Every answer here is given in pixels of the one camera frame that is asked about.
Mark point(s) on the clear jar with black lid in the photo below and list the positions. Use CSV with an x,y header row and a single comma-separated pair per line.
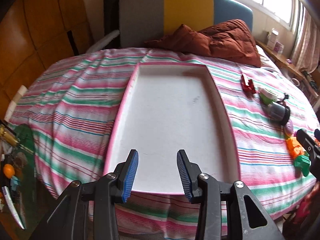
x,y
279,113

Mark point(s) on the brown pumpkin figure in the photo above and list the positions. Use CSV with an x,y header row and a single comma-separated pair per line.
x,y
282,101

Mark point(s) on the red puzzle piece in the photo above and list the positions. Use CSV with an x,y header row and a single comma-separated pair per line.
x,y
247,84

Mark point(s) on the lilac egg-shaped case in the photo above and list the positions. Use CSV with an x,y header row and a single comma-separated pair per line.
x,y
288,129

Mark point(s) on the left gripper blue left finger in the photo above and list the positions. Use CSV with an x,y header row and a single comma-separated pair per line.
x,y
128,174

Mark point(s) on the green white plug-in device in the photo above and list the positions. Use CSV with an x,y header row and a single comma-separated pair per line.
x,y
267,96

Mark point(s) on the beige curtain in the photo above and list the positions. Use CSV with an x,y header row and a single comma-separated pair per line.
x,y
305,55

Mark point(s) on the orange fruit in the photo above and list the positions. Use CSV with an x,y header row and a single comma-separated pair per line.
x,y
8,171

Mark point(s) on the wooden side shelf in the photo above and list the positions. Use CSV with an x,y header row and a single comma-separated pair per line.
x,y
281,61

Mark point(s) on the white tray with pink rim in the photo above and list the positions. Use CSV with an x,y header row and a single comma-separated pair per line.
x,y
169,107

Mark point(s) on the orange cube block cluster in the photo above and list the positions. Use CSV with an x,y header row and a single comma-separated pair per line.
x,y
294,147

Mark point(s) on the green glass side table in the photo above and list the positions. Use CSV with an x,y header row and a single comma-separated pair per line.
x,y
19,192

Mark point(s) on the white box on shelf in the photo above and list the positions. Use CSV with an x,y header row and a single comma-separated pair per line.
x,y
272,39

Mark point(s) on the green plastic stand piece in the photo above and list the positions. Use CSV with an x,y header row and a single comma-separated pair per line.
x,y
302,162

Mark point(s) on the grey yellow blue headboard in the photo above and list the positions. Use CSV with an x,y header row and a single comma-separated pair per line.
x,y
144,20

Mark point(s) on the rust brown quilted blanket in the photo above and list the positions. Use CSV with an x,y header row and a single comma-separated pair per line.
x,y
231,40

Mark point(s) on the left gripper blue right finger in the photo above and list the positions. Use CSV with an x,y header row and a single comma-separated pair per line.
x,y
188,172

